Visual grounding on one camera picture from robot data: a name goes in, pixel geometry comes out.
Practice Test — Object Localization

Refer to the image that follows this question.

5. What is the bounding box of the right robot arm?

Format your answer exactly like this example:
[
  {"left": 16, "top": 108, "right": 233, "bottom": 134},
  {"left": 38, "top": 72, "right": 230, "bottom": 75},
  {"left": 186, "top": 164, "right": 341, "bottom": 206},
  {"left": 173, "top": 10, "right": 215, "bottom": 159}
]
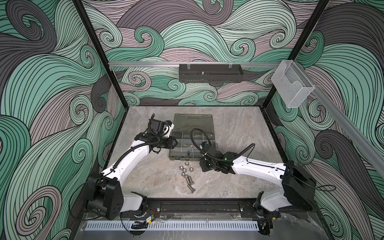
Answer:
[{"left": 200, "top": 154, "right": 317, "bottom": 214}]

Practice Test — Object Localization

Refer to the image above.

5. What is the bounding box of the silver bolt in pile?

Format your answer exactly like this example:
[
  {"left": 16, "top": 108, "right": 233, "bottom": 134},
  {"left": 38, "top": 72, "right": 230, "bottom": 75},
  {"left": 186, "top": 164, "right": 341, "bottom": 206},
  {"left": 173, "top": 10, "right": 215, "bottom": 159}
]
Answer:
[{"left": 186, "top": 176, "right": 194, "bottom": 185}]

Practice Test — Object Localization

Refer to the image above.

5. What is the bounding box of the black wall tray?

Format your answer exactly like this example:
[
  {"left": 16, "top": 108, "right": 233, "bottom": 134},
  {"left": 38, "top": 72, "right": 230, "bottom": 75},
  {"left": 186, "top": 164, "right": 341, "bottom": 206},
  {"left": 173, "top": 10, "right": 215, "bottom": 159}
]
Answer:
[{"left": 179, "top": 65, "right": 244, "bottom": 85}]

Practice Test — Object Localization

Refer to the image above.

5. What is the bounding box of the clear plastic wall holder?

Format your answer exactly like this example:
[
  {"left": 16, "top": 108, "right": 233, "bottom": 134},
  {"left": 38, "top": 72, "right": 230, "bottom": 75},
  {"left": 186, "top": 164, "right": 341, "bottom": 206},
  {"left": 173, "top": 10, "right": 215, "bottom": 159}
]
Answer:
[{"left": 271, "top": 60, "right": 315, "bottom": 109}]

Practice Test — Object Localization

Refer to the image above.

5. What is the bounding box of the aluminium wall rail right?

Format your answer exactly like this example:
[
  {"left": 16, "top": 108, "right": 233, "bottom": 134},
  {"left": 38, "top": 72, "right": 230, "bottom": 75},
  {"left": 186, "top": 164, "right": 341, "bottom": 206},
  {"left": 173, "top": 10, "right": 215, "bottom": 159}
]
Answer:
[{"left": 297, "top": 63, "right": 384, "bottom": 177}]

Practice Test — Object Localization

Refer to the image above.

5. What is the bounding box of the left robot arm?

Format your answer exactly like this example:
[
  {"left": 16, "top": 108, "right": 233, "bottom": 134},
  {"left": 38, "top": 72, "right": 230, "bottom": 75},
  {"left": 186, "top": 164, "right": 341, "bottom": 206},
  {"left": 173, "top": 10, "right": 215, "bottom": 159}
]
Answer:
[{"left": 85, "top": 133, "right": 178, "bottom": 220}]

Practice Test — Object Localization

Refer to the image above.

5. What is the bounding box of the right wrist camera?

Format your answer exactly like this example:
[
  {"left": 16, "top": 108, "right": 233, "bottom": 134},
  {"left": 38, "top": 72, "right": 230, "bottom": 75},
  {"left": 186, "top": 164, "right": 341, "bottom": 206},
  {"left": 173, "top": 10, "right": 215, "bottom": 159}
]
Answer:
[{"left": 200, "top": 142, "right": 218, "bottom": 157}]

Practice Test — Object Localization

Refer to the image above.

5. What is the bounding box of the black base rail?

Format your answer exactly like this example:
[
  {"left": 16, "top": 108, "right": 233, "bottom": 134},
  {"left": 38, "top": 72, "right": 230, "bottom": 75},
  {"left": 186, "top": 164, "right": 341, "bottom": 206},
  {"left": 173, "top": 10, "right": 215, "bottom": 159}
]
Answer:
[{"left": 119, "top": 197, "right": 319, "bottom": 220}]

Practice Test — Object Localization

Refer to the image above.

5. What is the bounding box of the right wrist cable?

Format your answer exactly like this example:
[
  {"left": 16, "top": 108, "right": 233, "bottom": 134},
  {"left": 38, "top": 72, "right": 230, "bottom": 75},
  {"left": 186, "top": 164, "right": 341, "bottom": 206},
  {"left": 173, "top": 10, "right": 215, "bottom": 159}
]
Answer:
[{"left": 189, "top": 128, "right": 212, "bottom": 158}]

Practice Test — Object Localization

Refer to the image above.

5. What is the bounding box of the white slotted cable duct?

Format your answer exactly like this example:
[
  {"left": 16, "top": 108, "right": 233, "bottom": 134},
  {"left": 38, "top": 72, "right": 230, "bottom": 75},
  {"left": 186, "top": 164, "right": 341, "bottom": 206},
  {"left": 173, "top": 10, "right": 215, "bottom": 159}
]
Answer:
[{"left": 85, "top": 220, "right": 259, "bottom": 232}]

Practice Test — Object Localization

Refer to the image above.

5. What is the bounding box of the aluminium wall rail back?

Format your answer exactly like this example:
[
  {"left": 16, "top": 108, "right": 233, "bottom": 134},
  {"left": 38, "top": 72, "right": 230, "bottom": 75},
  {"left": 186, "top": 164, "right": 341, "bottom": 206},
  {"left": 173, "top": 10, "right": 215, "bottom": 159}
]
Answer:
[{"left": 108, "top": 61, "right": 280, "bottom": 69}]

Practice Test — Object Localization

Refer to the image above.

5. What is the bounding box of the grey plastic organizer box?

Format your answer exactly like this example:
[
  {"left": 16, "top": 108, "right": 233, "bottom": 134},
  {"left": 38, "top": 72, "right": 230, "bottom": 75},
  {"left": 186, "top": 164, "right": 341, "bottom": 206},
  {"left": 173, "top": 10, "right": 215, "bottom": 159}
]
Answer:
[{"left": 169, "top": 114, "right": 215, "bottom": 161}]

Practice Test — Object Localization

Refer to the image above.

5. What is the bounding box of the aluminium wall rail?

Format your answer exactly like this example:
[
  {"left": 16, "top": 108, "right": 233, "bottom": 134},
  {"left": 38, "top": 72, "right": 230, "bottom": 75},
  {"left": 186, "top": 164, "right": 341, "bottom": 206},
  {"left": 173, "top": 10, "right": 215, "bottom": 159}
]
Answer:
[
  {"left": 297, "top": 63, "right": 384, "bottom": 177},
  {"left": 108, "top": 61, "right": 280, "bottom": 69}
]

